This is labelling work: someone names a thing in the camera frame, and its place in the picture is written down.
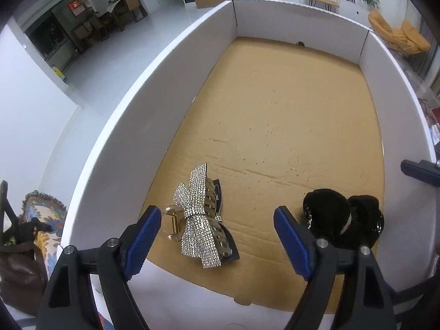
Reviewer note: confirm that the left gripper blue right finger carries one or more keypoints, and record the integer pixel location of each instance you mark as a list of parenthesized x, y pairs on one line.
[(364, 302)]

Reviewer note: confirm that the white cardboard box tray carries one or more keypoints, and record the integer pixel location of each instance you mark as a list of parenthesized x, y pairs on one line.
[(278, 99)]

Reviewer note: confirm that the floral cushion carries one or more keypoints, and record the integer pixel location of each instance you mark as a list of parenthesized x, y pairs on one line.
[(49, 211)]

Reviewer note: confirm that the brown leather bag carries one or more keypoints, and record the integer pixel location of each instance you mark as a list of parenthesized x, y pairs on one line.
[(23, 277)]

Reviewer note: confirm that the rhinestone bow hair clip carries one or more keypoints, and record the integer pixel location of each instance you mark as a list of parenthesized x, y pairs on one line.
[(196, 221)]

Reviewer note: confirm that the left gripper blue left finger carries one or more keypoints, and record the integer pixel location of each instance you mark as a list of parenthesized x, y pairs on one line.
[(68, 301)]

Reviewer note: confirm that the wooden bench stool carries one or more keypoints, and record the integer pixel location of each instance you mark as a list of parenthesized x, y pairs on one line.
[(327, 3)]

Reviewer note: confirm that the yellow lounge chair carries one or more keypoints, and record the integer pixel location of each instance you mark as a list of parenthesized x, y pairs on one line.
[(406, 39)]

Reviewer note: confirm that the black fluffy hair clip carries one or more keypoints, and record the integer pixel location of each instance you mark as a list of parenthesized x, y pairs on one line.
[(367, 223), (327, 212)]

